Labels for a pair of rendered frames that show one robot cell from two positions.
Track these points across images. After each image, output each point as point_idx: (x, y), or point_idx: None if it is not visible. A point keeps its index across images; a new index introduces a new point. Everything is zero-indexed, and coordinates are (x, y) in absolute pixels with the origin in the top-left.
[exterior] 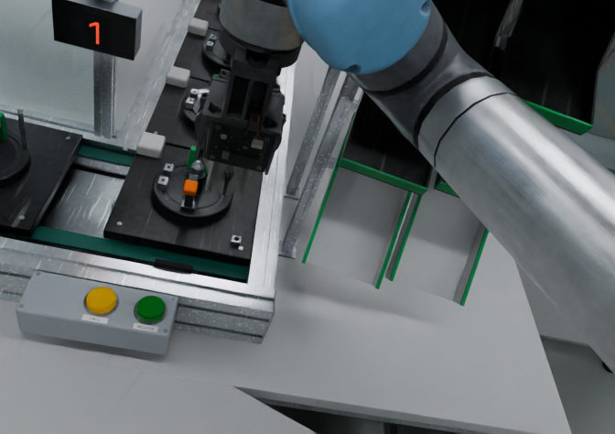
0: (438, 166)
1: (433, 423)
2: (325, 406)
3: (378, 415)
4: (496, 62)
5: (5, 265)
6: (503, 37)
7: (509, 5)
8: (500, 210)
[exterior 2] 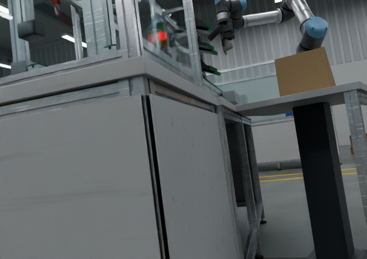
0: (248, 21)
1: (249, 117)
2: (247, 116)
3: (248, 117)
4: (203, 49)
5: (220, 92)
6: (199, 47)
7: (199, 40)
8: (256, 17)
